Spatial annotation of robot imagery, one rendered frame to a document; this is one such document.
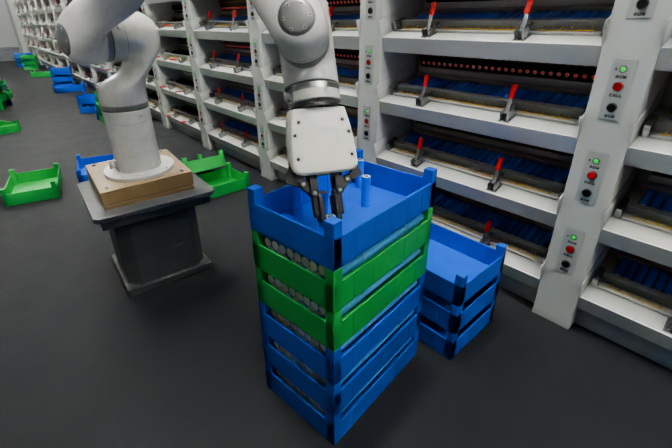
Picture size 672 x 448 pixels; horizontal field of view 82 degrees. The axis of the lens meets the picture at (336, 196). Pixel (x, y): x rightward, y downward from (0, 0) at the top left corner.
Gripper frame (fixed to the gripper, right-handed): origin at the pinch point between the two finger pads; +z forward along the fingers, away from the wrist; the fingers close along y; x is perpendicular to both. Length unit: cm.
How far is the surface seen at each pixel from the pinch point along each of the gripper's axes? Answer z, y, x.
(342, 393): 34.1, 0.9, 10.4
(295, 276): 10.8, -5.4, 6.4
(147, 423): 39, -35, 29
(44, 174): -31, -99, 173
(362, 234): 4.9, 4.7, -0.8
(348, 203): 0.3, 8.8, 16.2
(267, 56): -67, 13, 115
